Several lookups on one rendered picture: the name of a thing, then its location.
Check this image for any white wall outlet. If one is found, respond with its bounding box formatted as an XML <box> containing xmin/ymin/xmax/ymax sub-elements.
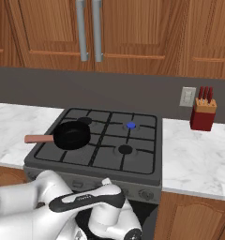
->
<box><xmin>179</xmin><ymin>86</ymin><xmax>197</xmax><ymax>108</ymax></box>

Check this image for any black pan with reddish handle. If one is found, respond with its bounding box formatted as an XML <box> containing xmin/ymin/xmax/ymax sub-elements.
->
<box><xmin>24</xmin><ymin>120</ymin><xmax>92</xmax><ymax>151</ymax></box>

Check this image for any grey stove knob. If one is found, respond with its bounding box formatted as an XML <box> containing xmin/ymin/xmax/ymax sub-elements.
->
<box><xmin>27</xmin><ymin>171</ymin><xmax>39</xmax><ymax>182</ymax></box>
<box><xmin>70</xmin><ymin>179</ymin><xmax>84</xmax><ymax>189</ymax></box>
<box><xmin>139</xmin><ymin>188</ymin><xmax>155</xmax><ymax>202</ymax></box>

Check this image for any red knife block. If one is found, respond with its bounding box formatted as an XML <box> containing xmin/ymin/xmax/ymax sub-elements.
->
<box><xmin>189</xmin><ymin>97</ymin><xmax>218</xmax><ymax>132</ymax></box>

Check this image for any wooden base cabinet door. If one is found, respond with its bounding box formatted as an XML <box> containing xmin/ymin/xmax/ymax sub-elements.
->
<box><xmin>0</xmin><ymin>164</ymin><xmax>28</xmax><ymax>188</ymax></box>
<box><xmin>153</xmin><ymin>190</ymin><xmax>225</xmax><ymax>240</ymax></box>

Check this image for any grey gas stove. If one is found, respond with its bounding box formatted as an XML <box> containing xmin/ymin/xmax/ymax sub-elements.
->
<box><xmin>22</xmin><ymin>107</ymin><xmax>164</xmax><ymax>240</ymax></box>

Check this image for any grey cupboard door handle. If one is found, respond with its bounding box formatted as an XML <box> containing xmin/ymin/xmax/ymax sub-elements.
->
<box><xmin>75</xmin><ymin>0</ymin><xmax>90</xmax><ymax>63</ymax></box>
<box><xmin>91</xmin><ymin>0</ymin><xmax>105</xmax><ymax>63</ymax></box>

